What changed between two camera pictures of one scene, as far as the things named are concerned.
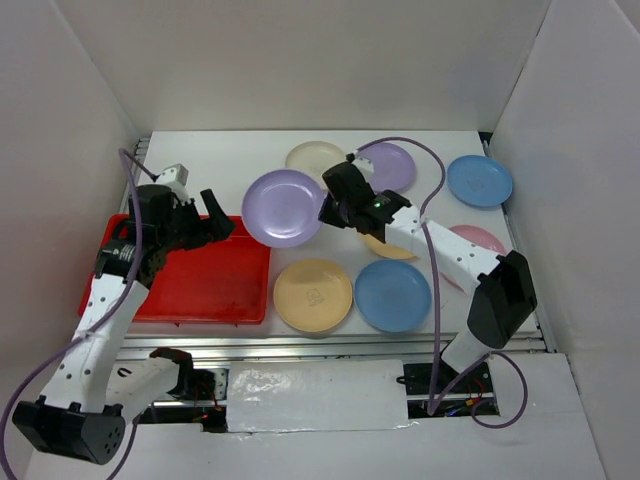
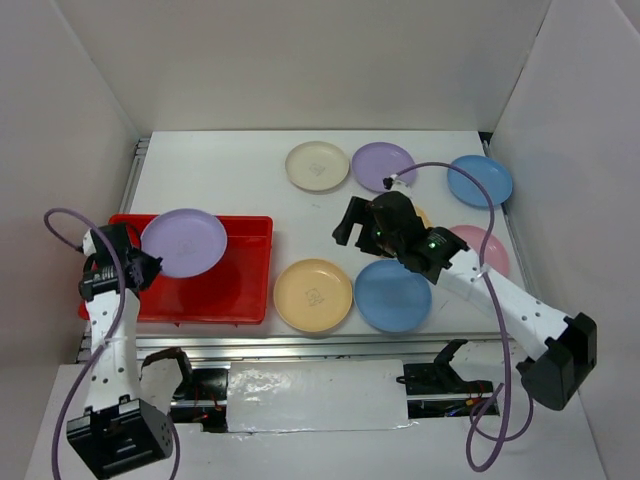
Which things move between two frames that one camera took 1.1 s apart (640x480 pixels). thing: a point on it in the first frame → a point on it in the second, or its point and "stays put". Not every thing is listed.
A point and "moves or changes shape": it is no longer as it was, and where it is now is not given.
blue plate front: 392,295 stays put
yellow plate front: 312,295 stays put
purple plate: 281,208 moves or changes shape
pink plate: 478,236 stays put
